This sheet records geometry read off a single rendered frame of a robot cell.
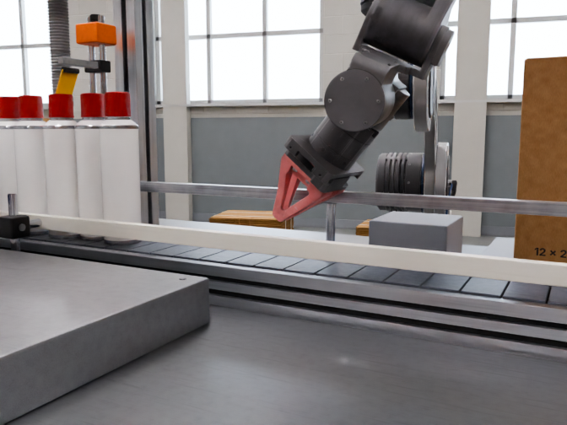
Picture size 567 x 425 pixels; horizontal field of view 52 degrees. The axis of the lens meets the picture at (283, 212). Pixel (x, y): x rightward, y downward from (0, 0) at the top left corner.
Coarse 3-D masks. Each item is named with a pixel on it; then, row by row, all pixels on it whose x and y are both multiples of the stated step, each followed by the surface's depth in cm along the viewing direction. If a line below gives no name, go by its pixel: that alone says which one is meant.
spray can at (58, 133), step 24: (48, 96) 82; (72, 96) 83; (72, 120) 83; (48, 144) 81; (72, 144) 82; (48, 168) 82; (72, 168) 82; (48, 192) 82; (72, 192) 82; (72, 216) 83
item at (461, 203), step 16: (176, 192) 80; (192, 192) 78; (208, 192) 77; (224, 192) 76; (240, 192) 75; (256, 192) 74; (272, 192) 73; (304, 192) 71; (352, 192) 68; (368, 192) 67; (432, 208) 64; (448, 208) 63; (464, 208) 62; (480, 208) 61; (496, 208) 60; (512, 208) 60; (528, 208) 59; (544, 208) 58; (560, 208) 58
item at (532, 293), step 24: (48, 240) 82; (72, 240) 82; (144, 240) 82; (240, 264) 67; (264, 264) 67; (288, 264) 67; (312, 264) 67; (336, 264) 67; (432, 288) 57; (456, 288) 57; (480, 288) 57; (504, 288) 57; (528, 288) 57; (552, 288) 57
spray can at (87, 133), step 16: (80, 96) 80; (96, 96) 80; (96, 112) 80; (80, 128) 80; (96, 128) 79; (80, 144) 80; (96, 144) 80; (80, 160) 80; (96, 160) 80; (80, 176) 81; (96, 176) 80; (80, 192) 81; (96, 192) 81; (80, 208) 82; (96, 208) 81; (96, 240) 81
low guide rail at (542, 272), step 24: (0, 216) 86; (48, 216) 81; (168, 240) 72; (192, 240) 70; (216, 240) 68; (240, 240) 67; (264, 240) 65; (288, 240) 64; (312, 240) 63; (360, 264) 60; (384, 264) 59; (408, 264) 58; (432, 264) 57; (456, 264) 56; (480, 264) 55; (504, 264) 54; (528, 264) 53; (552, 264) 52
